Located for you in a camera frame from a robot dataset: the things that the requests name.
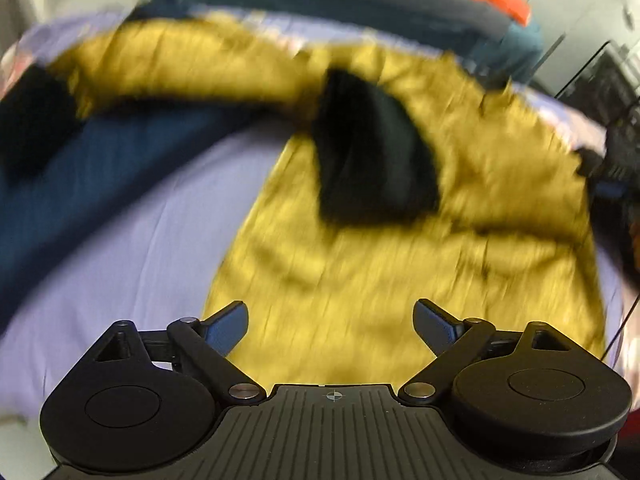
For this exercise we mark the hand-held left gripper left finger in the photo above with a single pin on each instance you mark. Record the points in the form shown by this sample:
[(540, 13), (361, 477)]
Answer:
[(225, 330)]

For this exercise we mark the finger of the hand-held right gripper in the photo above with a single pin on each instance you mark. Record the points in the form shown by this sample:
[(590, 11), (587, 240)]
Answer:
[(610, 189)]

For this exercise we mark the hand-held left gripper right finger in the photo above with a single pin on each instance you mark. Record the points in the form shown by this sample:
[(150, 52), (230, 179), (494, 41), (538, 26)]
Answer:
[(440, 330)]

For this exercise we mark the gold jacket with black lining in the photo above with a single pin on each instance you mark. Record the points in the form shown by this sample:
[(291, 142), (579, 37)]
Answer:
[(375, 270)]

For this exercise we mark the black garment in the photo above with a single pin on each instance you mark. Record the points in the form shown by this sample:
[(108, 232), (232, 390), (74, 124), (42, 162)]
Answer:
[(622, 240)]

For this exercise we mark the purple floral bed sheet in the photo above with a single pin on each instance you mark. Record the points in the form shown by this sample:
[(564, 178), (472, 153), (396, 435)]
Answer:
[(165, 285)]

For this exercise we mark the teal skirted bed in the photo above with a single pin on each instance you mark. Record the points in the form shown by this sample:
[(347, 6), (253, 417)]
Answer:
[(520, 42)]

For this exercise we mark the navy blue folded garment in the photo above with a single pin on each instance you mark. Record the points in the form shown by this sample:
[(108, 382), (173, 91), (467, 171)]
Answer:
[(100, 185)]

